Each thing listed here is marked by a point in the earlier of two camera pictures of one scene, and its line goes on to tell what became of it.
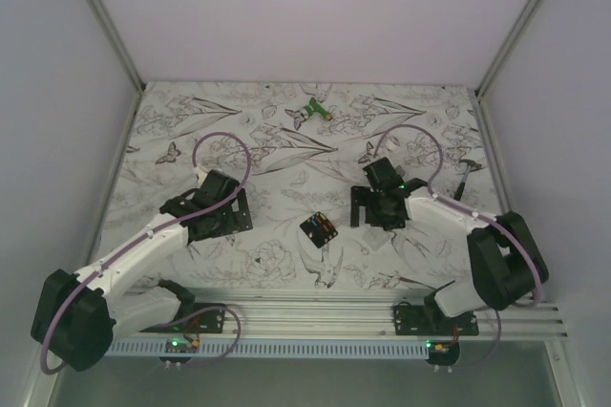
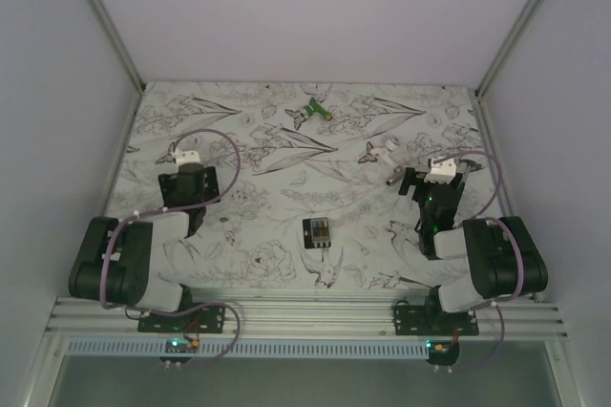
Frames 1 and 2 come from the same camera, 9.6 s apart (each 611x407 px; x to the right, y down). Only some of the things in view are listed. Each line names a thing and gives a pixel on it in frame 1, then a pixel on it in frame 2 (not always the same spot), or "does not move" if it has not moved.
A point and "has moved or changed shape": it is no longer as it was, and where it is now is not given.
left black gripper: [237, 222] -> [210, 193]
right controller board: [442, 353] does not move
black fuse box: [319, 228] has moved or changed shape
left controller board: [180, 346] does not move
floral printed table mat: [301, 148] does not move
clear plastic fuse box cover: [376, 237] -> [320, 229]
